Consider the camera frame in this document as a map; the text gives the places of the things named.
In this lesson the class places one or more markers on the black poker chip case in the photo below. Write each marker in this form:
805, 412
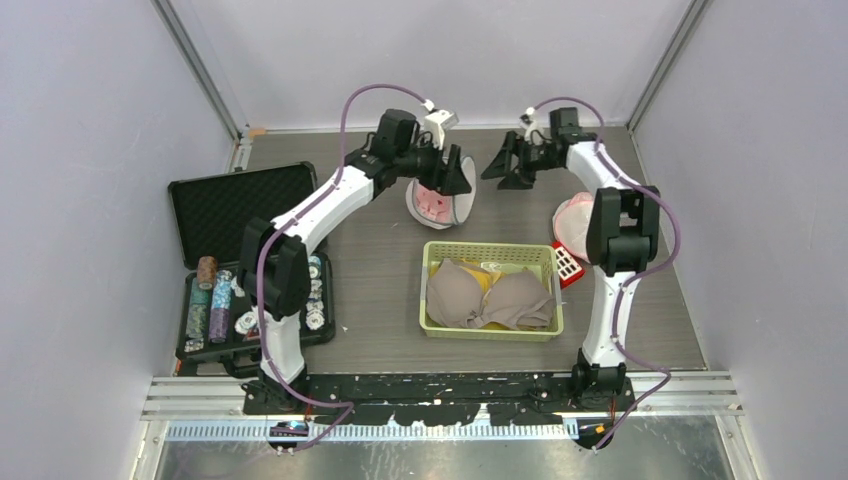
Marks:
211, 214

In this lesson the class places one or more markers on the white grey-zipper laundry bag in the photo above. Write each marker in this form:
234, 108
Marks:
463, 204

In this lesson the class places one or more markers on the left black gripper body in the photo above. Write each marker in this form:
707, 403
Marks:
429, 164

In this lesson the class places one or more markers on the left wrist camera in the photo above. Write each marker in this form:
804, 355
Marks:
437, 122

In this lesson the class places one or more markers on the teal poker chip stack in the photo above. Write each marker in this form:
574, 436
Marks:
197, 312

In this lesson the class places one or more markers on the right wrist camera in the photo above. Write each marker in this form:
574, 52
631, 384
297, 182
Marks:
532, 131

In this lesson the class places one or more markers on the brown poker chip stack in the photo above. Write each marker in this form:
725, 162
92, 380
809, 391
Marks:
206, 272

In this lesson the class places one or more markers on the green plastic basket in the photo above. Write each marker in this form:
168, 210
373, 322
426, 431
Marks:
490, 291

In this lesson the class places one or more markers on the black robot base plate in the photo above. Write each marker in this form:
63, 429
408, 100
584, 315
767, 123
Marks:
436, 399

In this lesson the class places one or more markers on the taupe bra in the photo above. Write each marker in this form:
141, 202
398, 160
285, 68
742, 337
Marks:
487, 298

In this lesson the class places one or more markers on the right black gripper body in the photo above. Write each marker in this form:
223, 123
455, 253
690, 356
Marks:
533, 158

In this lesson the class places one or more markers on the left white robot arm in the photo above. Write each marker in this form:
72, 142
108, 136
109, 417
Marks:
274, 267

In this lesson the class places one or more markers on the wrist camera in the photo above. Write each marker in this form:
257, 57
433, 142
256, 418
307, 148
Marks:
437, 122
532, 131

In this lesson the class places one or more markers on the red toy block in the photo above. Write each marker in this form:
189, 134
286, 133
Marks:
569, 270

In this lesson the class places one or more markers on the purple poker chip stack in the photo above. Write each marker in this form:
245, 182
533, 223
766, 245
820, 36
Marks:
219, 314

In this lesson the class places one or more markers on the pink bra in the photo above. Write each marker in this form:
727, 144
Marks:
431, 208

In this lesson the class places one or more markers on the white pink-zipper laundry bag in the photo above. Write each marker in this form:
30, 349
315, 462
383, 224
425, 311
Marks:
570, 224

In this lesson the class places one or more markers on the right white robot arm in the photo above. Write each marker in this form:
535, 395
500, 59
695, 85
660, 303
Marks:
621, 242

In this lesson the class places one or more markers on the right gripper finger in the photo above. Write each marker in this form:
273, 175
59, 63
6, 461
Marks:
501, 165
517, 180

